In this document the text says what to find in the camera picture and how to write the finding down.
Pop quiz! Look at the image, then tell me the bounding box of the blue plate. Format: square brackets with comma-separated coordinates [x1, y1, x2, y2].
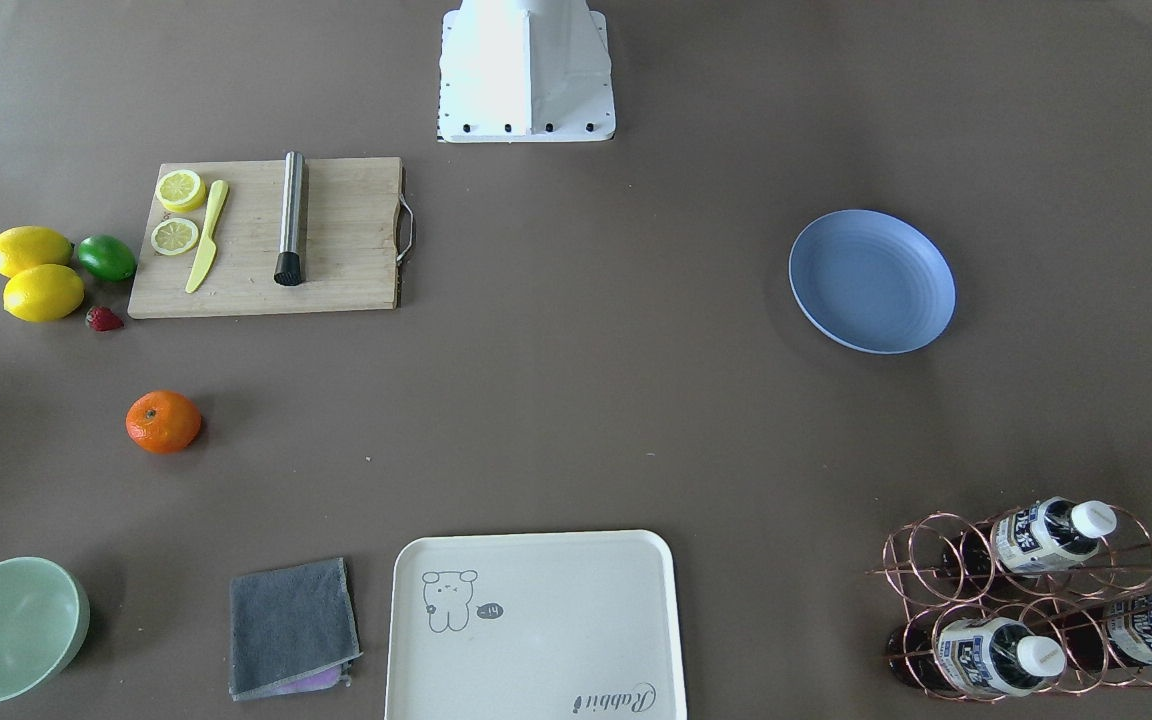
[787, 209, 957, 355]

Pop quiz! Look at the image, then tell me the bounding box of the orange fruit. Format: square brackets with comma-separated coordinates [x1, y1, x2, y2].
[124, 389, 204, 454]

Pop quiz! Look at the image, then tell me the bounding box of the wooden cutting board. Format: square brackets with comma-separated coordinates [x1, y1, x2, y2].
[128, 158, 404, 319]

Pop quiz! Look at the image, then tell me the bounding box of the cream rabbit tray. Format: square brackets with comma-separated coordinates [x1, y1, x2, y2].
[384, 529, 689, 719]

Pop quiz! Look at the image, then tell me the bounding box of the steel muddler black tip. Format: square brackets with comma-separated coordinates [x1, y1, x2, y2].
[273, 151, 306, 287]

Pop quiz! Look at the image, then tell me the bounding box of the yellow plastic knife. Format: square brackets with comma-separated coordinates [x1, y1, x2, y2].
[185, 179, 230, 293]

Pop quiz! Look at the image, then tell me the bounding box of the grey folded cloth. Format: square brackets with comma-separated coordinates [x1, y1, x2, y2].
[229, 558, 362, 702]

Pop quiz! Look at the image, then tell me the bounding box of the lemon half lower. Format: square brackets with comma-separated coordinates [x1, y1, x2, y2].
[147, 217, 200, 258]

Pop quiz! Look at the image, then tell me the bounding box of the lemon half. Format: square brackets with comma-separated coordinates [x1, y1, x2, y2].
[156, 168, 209, 214]
[147, 217, 200, 258]

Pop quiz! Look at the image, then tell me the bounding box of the lemon half upper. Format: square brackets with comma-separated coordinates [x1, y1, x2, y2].
[156, 168, 209, 214]

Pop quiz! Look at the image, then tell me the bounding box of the red strawberry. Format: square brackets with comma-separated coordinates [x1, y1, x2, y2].
[84, 306, 126, 332]

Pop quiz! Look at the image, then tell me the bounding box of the green lime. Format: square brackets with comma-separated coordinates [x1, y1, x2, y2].
[76, 234, 137, 282]

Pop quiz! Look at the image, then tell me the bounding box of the tea bottle top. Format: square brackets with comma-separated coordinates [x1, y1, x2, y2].
[941, 497, 1117, 584]

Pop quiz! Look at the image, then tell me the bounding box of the yellow lemon lower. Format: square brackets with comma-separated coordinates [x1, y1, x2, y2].
[3, 264, 84, 323]

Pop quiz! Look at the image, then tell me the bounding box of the yellow lemon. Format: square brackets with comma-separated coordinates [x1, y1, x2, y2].
[0, 225, 73, 278]
[3, 264, 84, 323]

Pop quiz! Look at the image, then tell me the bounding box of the yellow lemon upper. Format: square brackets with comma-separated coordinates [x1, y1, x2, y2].
[0, 225, 73, 278]

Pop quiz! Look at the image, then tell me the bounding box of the green bowl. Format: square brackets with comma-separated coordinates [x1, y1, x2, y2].
[0, 558, 90, 702]

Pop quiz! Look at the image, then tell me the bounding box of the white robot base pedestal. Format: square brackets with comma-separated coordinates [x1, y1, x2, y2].
[435, 1, 617, 143]

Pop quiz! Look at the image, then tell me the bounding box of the copper wire bottle rack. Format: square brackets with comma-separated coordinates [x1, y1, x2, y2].
[879, 497, 1152, 703]

